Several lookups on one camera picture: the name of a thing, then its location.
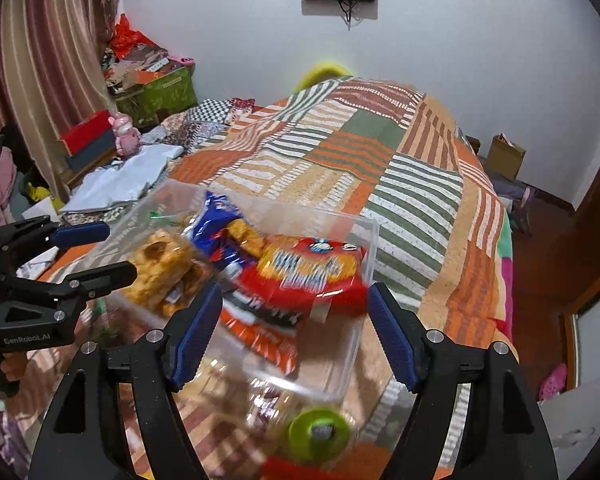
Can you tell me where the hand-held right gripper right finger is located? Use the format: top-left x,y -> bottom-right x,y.
367,282 -> 556,480

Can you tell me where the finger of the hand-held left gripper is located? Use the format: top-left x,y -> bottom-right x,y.
0,215 -> 112,261
0,260 -> 138,311

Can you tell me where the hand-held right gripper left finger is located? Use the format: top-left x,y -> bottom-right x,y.
27,282 -> 224,480

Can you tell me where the clear bag of fried twists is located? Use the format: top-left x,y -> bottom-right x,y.
122,230 -> 213,318

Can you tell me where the red snack bag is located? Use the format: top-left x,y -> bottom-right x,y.
230,234 -> 371,318

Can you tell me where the long orange cracker packet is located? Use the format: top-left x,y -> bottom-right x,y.
225,219 -> 267,258

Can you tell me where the blue snack bag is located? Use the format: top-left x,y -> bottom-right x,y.
187,191 -> 261,281

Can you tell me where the green lidded cup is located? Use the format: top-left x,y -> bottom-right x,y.
287,406 -> 353,461

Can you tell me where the clear plastic container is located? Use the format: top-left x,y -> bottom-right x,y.
92,182 -> 381,401

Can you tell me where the red noodle packet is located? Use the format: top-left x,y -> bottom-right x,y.
265,455 -> 396,480

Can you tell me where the wooden nightstand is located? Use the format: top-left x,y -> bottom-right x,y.
60,155 -> 121,186

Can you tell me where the white cloth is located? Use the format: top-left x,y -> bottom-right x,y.
62,145 -> 185,213

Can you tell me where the grey box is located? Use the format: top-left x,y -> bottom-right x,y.
65,132 -> 118,171

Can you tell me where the pink clothing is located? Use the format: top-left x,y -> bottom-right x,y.
0,150 -> 21,231

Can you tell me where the red box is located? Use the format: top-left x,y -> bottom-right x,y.
57,110 -> 117,157

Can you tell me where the pink rabbit toy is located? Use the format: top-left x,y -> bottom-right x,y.
107,114 -> 142,157

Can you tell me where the pink slipper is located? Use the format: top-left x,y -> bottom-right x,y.
537,364 -> 568,401

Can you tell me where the checkered patterned cloth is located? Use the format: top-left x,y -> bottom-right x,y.
145,97 -> 261,161

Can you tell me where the striped brown curtain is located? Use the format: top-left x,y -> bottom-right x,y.
0,0 -> 123,206

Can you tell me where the green storage box with clutter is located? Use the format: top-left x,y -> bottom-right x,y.
100,35 -> 196,96

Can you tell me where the striped patchwork blanket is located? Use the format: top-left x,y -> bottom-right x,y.
30,76 -> 518,480

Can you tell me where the grey pink backpack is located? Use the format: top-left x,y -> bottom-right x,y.
495,180 -> 536,236

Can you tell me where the white heart-decal wardrobe door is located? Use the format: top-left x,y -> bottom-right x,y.
535,305 -> 600,461

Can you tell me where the red plastic bag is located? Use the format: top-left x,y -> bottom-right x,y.
111,14 -> 146,51

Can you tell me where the small cardboard box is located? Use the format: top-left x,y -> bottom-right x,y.
487,134 -> 527,181

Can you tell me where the wooden door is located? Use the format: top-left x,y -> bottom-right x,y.
560,110 -> 600,321

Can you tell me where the yellow foam tube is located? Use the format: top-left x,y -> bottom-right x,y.
292,60 -> 353,93

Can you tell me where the black monitor cable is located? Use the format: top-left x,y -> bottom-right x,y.
337,0 -> 361,28

